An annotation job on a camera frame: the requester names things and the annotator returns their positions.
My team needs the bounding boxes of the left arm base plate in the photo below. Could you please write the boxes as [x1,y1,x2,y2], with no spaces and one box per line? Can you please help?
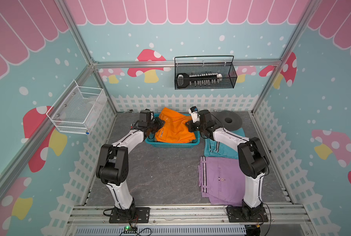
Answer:
[107,207,151,224]

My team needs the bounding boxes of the teal plastic basket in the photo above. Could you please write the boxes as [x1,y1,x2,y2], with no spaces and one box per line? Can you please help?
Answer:
[145,107,200,148]

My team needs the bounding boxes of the green circuit board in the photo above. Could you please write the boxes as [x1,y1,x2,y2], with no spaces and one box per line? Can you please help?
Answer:
[122,225,138,234]

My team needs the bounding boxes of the purple pants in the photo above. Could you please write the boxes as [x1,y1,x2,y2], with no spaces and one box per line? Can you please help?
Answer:
[198,156,247,207]

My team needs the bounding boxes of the white wire wall basket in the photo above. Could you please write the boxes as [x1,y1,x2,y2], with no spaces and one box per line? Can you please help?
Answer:
[46,81,107,135]

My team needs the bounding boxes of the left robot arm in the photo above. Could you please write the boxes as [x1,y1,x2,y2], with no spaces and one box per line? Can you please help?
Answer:
[96,115,165,214]

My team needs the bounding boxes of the teal pants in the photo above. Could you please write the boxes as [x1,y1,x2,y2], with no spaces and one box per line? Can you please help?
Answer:
[204,128,249,160]

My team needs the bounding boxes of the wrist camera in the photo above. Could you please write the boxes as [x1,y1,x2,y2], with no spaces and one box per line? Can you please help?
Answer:
[189,106,200,123]
[139,109,154,123]

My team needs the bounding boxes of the black wire wall basket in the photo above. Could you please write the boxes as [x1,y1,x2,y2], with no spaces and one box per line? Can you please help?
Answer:
[174,55,237,89]

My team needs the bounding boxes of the grey foam roll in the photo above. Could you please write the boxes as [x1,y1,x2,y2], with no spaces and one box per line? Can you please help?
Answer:
[212,111,243,131]

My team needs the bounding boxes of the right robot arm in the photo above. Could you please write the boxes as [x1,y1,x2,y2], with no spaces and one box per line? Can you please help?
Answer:
[186,106,270,219]

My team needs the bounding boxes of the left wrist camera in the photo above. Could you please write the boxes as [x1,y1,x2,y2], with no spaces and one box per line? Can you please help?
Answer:
[139,109,154,123]

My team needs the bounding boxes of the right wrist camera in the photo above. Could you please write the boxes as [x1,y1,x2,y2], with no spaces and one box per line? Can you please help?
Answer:
[189,106,200,123]

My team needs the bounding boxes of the orange pants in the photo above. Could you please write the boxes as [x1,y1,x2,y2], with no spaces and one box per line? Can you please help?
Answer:
[155,108,196,144]

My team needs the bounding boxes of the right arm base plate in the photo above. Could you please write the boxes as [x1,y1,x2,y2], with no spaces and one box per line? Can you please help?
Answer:
[226,205,269,225]

